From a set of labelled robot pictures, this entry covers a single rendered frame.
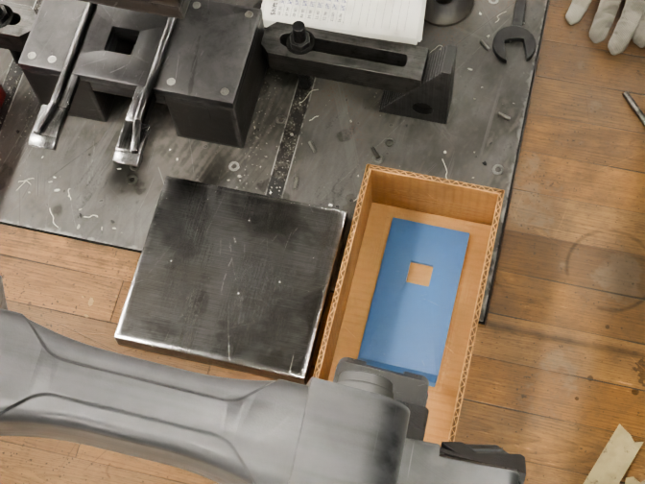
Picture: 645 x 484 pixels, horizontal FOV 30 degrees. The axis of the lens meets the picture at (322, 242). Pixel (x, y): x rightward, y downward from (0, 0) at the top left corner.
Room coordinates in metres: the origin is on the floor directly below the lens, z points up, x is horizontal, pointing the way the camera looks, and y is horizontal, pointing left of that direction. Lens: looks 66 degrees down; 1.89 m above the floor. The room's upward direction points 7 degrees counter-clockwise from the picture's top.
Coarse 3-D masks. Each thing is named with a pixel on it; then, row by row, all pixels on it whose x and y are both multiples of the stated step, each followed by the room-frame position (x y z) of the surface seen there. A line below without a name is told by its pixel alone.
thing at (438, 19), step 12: (432, 0) 0.67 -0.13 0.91; (444, 0) 0.67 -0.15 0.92; (456, 0) 0.67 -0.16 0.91; (468, 0) 0.67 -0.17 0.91; (432, 12) 0.66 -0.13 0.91; (444, 12) 0.66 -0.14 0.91; (456, 12) 0.66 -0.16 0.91; (468, 12) 0.66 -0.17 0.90; (432, 24) 0.65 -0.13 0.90; (444, 24) 0.65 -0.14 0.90
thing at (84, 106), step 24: (120, 48) 0.65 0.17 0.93; (24, 72) 0.61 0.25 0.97; (264, 72) 0.62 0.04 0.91; (48, 96) 0.60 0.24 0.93; (96, 96) 0.59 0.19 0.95; (240, 96) 0.56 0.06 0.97; (192, 120) 0.56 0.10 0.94; (216, 120) 0.55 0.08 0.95; (240, 120) 0.55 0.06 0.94; (240, 144) 0.54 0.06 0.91
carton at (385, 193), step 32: (384, 192) 0.46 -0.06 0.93; (416, 192) 0.46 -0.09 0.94; (448, 192) 0.45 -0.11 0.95; (480, 192) 0.44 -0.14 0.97; (352, 224) 0.42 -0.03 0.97; (384, 224) 0.45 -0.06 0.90; (448, 224) 0.44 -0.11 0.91; (480, 224) 0.43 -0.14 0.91; (352, 256) 0.40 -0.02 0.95; (480, 256) 0.40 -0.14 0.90; (352, 288) 0.39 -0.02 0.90; (480, 288) 0.35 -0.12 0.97; (352, 320) 0.36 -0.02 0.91; (320, 352) 0.31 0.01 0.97; (352, 352) 0.33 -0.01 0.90; (448, 352) 0.32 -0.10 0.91; (448, 384) 0.29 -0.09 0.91; (448, 416) 0.26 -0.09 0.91
